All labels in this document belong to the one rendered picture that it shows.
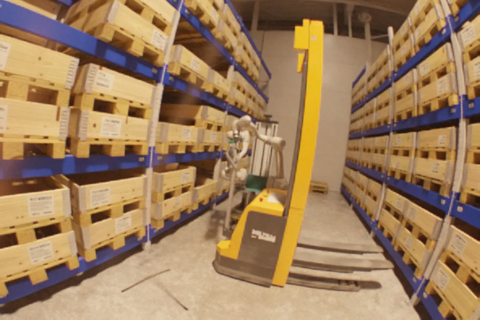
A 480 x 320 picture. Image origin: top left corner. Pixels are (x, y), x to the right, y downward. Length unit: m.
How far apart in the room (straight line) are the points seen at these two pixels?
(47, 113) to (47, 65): 0.30
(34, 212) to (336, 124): 7.89
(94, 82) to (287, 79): 7.22
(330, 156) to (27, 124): 7.75
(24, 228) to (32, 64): 1.01
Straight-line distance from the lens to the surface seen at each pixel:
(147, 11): 2.09
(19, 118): 1.44
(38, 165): 1.59
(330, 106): 7.87
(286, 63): 8.33
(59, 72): 1.53
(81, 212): 1.77
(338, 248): 2.59
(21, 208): 1.56
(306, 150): 1.80
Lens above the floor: 1.47
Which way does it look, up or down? 1 degrees down
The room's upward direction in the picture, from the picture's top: 8 degrees clockwise
